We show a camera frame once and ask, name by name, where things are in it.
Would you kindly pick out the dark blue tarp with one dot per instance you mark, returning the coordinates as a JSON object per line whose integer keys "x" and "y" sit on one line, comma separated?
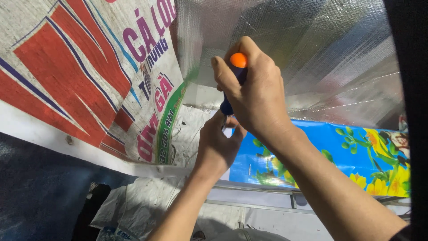
{"x": 40, "y": 190}

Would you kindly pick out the blue orange-capped screwdriver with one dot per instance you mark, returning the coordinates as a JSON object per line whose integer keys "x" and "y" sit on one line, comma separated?
{"x": 235, "y": 78}

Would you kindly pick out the person's right hand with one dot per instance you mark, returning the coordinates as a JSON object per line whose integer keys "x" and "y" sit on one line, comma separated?
{"x": 259, "y": 100}

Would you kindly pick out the metal frame rail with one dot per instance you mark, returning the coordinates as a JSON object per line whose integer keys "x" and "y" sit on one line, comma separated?
{"x": 267, "y": 200}

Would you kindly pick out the person's left hand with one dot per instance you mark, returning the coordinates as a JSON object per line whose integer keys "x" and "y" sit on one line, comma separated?
{"x": 215, "y": 142}

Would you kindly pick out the silver foil insulation sheet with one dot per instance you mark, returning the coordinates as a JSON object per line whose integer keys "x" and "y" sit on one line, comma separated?
{"x": 311, "y": 60}

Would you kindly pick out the white woven tarp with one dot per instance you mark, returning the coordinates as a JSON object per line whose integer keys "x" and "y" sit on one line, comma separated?
{"x": 140, "y": 207}

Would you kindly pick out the red and white printed banner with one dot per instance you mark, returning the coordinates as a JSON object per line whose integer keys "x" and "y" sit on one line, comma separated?
{"x": 80, "y": 77}

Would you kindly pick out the blue floral printed banner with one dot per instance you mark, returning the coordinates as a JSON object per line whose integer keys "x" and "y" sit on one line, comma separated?
{"x": 351, "y": 157}

